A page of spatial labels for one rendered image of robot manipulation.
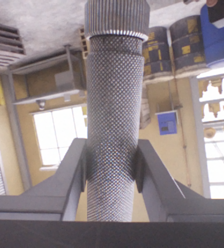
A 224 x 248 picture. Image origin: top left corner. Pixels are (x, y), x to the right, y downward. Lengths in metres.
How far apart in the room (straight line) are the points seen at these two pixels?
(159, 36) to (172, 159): 2.97
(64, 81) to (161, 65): 2.53
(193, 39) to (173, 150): 2.66
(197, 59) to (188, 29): 0.50
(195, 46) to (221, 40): 0.49
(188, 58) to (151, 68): 0.62
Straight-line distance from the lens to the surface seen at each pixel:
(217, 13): 1.79
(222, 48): 3.04
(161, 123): 4.49
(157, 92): 4.73
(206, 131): 8.28
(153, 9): 3.04
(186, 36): 3.44
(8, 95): 6.70
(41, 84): 6.06
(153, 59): 3.36
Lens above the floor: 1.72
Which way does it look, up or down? 4 degrees up
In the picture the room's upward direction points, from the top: 171 degrees clockwise
